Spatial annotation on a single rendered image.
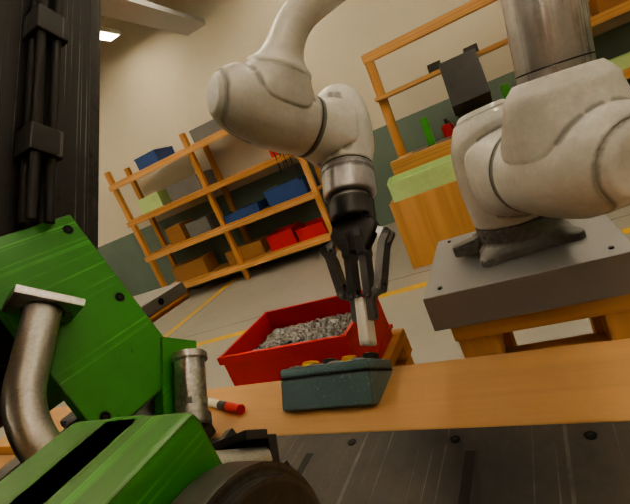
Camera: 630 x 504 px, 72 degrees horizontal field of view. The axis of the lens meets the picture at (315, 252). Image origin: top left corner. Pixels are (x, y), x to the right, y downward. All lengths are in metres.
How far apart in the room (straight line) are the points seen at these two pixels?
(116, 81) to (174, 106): 1.02
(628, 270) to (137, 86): 7.01
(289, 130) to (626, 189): 0.45
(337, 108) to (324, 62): 5.33
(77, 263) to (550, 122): 0.59
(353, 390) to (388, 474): 0.14
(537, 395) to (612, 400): 0.07
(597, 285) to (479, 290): 0.17
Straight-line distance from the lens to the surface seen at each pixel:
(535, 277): 0.79
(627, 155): 0.65
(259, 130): 0.66
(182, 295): 0.72
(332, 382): 0.63
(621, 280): 0.82
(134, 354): 0.49
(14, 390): 0.41
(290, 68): 0.67
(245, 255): 6.29
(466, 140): 0.84
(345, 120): 0.72
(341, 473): 0.54
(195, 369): 0.48
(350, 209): 0.67
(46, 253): 0.50
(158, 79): 7.14
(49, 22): 0.62
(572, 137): 0.65
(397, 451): 0.53
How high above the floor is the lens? 1.23
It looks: 11 degrees down
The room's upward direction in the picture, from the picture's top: 23 degrees counter-clockwise
